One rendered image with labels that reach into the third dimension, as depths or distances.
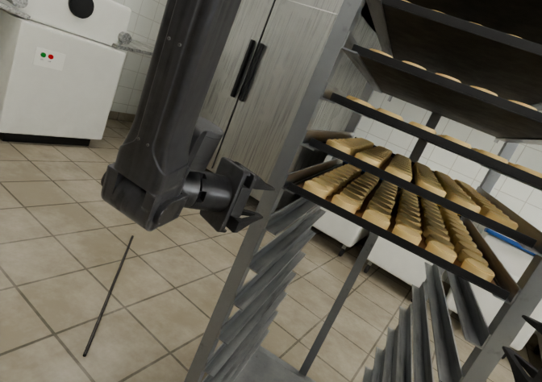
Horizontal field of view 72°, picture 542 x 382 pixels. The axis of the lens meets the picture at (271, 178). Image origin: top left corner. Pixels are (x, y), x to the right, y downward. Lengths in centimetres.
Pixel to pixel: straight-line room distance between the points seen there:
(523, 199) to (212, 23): 335
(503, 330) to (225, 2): 63
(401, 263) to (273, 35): 205
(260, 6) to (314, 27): 55
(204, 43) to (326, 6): 281
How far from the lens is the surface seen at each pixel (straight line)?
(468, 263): 73
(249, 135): 318
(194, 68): 35
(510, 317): 74
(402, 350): 118
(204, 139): 47
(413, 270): 302
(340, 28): 69
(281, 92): 306
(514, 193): 356
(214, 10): 34
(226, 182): 55
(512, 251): 294
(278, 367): 158
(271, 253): 86
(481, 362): 77
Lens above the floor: 113
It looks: 14 degrees down
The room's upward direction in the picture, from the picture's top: 23 degrees clockwise
